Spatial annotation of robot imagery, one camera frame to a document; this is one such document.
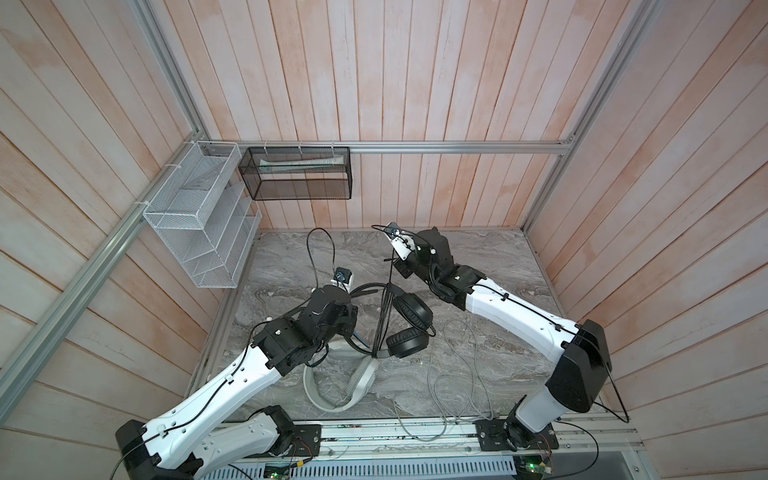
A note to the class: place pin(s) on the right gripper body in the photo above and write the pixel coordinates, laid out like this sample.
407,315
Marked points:
414,266

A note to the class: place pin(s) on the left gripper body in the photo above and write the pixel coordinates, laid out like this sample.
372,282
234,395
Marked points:
347,327

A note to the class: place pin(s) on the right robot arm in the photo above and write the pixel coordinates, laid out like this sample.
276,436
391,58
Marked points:
579,351

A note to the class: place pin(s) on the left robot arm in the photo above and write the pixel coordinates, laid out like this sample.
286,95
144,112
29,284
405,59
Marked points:
189,441

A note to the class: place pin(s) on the white headphones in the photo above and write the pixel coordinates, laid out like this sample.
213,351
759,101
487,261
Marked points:
345,383

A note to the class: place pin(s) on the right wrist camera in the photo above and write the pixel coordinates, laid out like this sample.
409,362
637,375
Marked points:
402,242

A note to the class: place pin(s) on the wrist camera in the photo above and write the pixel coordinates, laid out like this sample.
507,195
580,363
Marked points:
343,278
402,242

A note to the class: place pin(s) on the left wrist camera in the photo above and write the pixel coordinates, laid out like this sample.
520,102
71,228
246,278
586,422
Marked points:
343,278

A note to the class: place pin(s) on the black wire mesh basket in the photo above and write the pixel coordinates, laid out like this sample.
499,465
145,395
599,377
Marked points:
297,173

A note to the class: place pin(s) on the white wire mesh shelf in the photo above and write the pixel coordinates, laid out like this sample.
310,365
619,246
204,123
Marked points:
203,217

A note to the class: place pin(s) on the aluminium wall frame rail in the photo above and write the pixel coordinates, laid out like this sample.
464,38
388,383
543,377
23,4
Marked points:
446,106

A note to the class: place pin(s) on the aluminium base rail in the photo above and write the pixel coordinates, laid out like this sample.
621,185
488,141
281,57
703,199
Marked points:
579,446

